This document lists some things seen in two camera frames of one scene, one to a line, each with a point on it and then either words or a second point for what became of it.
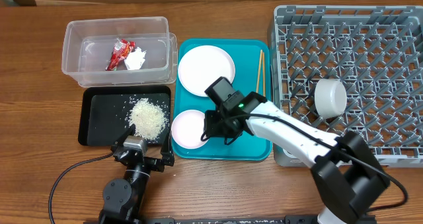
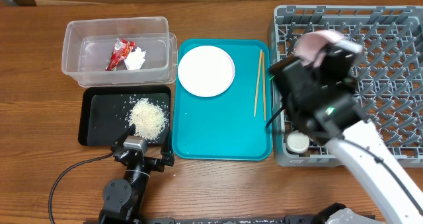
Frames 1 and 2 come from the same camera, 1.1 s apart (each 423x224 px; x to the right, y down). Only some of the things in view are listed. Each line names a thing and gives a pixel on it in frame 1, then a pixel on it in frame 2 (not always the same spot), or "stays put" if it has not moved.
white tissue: [135, 59] stays put
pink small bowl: [187, 129] → [309, 47]
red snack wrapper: [122, 47] stays put
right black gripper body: [225, 127] → [346, 80]
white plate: [201, 65] stays put
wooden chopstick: [261, 53] stays put
